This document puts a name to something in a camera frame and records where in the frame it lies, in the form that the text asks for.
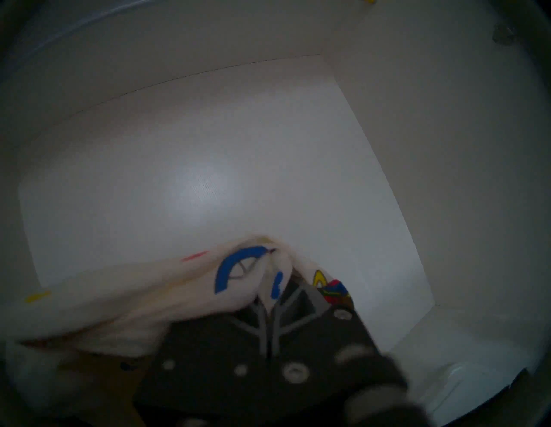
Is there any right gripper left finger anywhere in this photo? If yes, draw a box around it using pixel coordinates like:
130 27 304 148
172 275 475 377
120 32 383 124
228 296 271 359

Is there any cream cartoon print garment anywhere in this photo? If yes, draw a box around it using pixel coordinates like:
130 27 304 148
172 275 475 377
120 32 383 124
0 235 356 414

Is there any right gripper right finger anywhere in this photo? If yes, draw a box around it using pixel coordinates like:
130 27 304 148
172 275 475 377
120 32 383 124
271 280 333 359

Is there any pale wardrobe hanging rod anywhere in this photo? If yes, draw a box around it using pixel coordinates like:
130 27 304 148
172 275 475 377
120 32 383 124
13 0 147 56

